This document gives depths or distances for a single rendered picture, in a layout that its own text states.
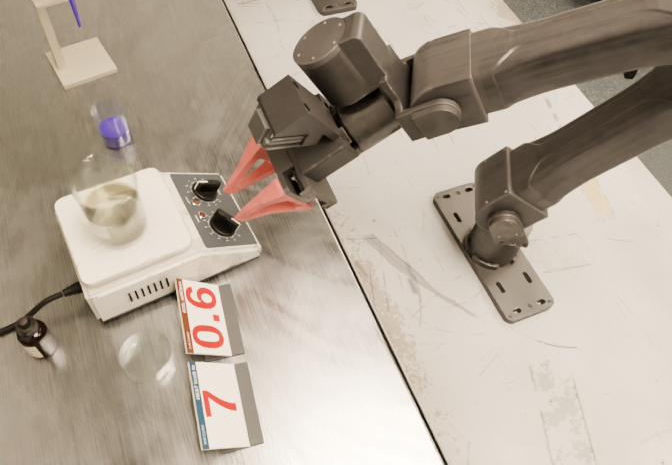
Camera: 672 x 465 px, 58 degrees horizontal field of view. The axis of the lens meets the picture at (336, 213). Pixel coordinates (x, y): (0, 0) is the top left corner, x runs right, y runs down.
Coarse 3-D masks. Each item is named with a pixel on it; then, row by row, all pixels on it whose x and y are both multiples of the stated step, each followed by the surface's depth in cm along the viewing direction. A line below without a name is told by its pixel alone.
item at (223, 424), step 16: (208, 368) 64; (224, 368) 65; (208, 384) 62; (224, 384) 64; (208, 400) 61; (224, 400) 63; (208, 416) 60; (224, 416) 62; (208, 432) 59; (224, 432) 60; (240, 432) 62
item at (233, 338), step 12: (216, 288) 71; (228, 288) 72; (228, 300) 71; (180, 312) 65; (228, 312) 70; (228, 324) 69; (228, 336) 68; (240, 336) 68; (228, 348) 67; (240, 348) 68
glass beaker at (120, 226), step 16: (96, 160) 61; (112, 160) 61; (80, 176) 60; (96, 176) 62; (112, 176) 63; (128, 176) 62; (80, 192) 61; (80, 208) 59; (96, 208) 57; (112, 208) 58; (128, 208) 59; (144, 208) 63; (96, 224) 60; (112, 224) 60; (128, 224) 61; (144, 224) 64; (96, 240) 63; (112, 240) 62; (128, 240) 63
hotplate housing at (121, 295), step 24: (192, 240) 67; (168, 264) 66; (192, 264) 67; (216, 264) 70; (240, 264) 73; (72, 288) 66; (96, 288) 63; (120, 288) 64; (144, 288) 66; (168, 288) 69; (96, 312) 66; (120, 312) 67
